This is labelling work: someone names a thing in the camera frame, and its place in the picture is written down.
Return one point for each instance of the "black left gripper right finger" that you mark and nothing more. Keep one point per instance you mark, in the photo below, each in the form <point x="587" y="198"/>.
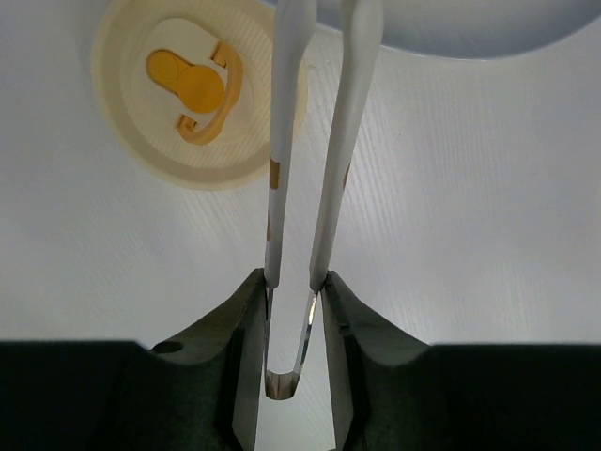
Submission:
<point x="391" y="391"/>

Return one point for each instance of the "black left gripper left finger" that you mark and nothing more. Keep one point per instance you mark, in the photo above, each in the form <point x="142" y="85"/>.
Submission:
<point x="196" y="390"/>

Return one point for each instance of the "white oval plate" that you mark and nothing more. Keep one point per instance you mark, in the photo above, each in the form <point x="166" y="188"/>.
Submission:
<point x="482" y="30"/>

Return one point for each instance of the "cream lunch box lid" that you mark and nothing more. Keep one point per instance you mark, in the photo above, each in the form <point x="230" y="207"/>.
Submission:
<point x="186" y="87"/>

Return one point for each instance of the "white handled metal tongs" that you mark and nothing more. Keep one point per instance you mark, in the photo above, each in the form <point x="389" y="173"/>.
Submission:
<point x="362" y="25"/>

